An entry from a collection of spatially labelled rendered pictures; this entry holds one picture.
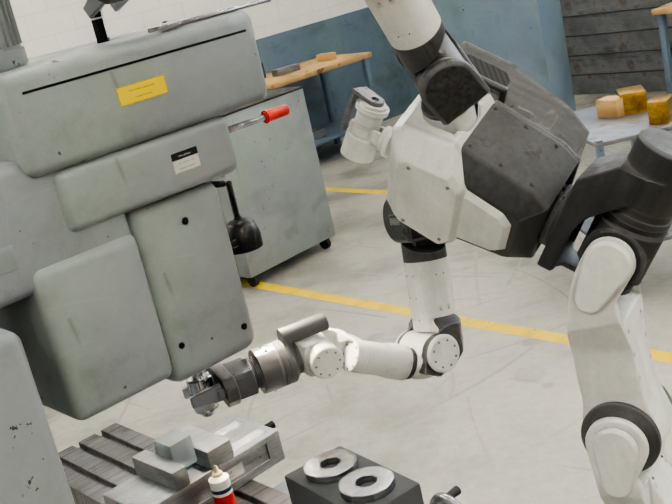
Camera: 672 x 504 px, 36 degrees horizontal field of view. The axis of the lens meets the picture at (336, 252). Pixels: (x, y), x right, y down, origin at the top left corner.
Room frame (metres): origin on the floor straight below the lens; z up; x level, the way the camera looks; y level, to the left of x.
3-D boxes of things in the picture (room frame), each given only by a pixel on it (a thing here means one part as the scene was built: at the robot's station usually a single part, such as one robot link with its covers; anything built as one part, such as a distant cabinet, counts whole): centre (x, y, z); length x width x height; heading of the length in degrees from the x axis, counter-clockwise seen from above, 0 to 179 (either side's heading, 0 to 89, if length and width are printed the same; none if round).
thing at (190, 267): (1.76, 0.30, 1.47); 0.21 x 0.19 x 0.32; 38
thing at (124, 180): (1.74, 0.33, 1.68); 0.34 x 0.24 x 0.10; 128
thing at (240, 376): (1.79, 0.21, 1.23); 0.13 x 0.12 x 0.10; 20
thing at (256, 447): (1.92, 0.38, 1.01); 0.35 x 0.15 x 0.11; 130
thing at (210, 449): (1.93, 0.36, 1.05); 0.15 x 0.06 x 0.04; 40
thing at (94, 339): (1.64, 0.45, 1.47); 0.24 x 0.19 x 0.26; 38
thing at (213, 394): (1.73, 0.29, 1.24); 0.06 x 0.02 x 0.03; 110
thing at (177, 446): (1.90, 0.41, 1.07); 0.06 x 0.05 x 0.06; 40
